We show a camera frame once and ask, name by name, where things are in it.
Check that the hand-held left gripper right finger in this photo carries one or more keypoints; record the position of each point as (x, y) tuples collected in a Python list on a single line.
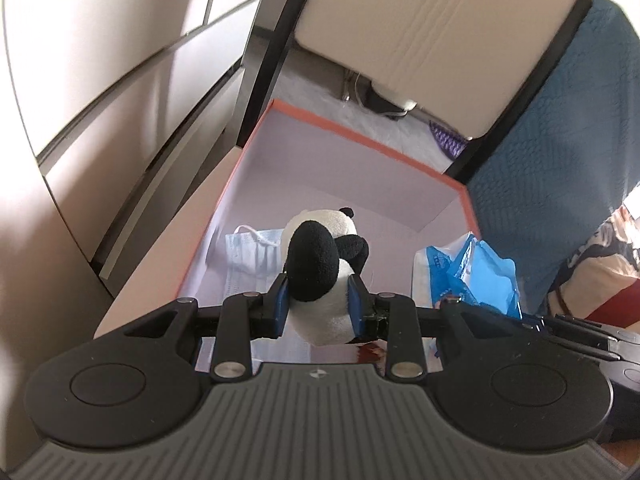
[(356, 305)]

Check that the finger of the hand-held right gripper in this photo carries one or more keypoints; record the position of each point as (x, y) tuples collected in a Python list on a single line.
[(585, 335)]

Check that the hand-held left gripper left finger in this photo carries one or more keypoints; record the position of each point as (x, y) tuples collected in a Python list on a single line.
[(280, 305)]

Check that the panda plush toy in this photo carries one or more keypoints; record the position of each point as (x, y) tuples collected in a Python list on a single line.
[(320, 270)]

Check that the light blue face mask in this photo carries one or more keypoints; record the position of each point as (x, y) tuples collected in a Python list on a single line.
[(250, 260)]

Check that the blue plastic packet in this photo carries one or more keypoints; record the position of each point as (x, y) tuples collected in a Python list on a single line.
[(485, 275)]

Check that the orange cardboard box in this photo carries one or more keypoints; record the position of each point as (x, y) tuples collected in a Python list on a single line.
[(350, 180)]

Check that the striped blanket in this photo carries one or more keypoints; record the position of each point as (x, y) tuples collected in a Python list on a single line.
[(600, 280)]

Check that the purple patterned cloth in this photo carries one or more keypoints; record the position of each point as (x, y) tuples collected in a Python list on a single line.
[(447, 140)]

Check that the blue quilted chair cover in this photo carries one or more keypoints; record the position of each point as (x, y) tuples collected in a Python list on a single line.
[(550, 135)]

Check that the white wardrobe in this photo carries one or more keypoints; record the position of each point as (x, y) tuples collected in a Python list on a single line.
[(100, 85)]

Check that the cream chair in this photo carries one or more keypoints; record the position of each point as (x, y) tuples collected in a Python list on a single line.
[(425, 25)]

